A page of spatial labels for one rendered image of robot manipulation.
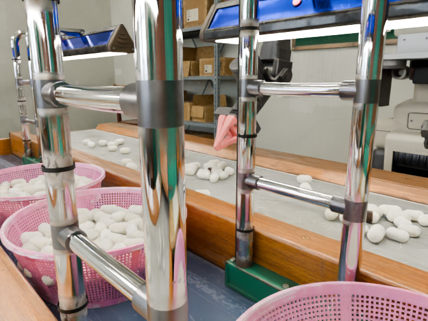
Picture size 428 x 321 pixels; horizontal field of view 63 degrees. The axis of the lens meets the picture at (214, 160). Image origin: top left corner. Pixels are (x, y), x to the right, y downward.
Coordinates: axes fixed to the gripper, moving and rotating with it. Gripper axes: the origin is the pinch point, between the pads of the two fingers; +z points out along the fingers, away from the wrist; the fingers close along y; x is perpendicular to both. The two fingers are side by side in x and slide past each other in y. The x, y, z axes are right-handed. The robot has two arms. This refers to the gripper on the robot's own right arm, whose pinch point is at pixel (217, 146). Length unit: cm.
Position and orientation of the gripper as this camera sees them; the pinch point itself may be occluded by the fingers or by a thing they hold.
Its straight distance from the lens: 77.4
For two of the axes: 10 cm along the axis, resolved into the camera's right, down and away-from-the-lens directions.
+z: -5.6, 7.4, -3.8
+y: 6.9, 1.6, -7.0
